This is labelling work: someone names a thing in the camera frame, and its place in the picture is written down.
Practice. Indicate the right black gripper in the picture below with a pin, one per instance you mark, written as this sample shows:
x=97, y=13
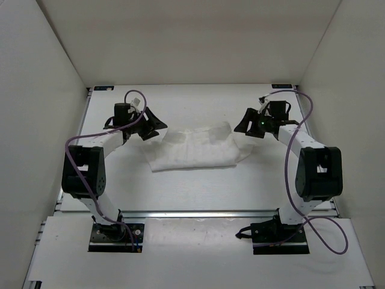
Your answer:
x=251, y=115

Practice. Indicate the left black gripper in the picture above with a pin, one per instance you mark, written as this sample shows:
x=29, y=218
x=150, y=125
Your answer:
x=154, y=123

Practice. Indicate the white pleated skirt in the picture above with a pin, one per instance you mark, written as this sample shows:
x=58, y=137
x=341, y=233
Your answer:
x=199, y=148

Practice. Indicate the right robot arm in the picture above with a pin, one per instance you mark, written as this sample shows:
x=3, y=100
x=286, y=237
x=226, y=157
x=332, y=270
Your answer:
x=318, y=177

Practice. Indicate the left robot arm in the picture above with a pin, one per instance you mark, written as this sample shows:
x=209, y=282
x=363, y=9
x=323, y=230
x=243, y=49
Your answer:
x=84, y=172

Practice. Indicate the right blue corner label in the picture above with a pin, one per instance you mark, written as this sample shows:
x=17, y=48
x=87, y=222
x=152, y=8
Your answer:
x=281, y=86

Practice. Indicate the blue corner label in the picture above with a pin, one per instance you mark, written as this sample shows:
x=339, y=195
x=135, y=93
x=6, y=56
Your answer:
x=103, y=88
x=281, y=86

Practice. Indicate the left blue corner label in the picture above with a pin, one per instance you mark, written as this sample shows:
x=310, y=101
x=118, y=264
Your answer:
x=103, y=88

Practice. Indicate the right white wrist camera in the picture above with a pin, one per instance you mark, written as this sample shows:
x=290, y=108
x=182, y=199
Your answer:
x=264, y=104

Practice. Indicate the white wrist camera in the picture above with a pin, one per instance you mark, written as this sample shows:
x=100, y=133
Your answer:
x=264, y=104
x=136, y=102

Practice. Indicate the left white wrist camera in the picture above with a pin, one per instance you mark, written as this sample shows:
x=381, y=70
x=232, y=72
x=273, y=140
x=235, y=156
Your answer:
x=136, y=102

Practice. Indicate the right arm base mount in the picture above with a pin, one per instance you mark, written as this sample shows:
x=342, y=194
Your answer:
x=272, y=237

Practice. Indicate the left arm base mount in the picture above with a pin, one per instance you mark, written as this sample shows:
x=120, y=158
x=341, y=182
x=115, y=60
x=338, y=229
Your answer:
x=113, y=238

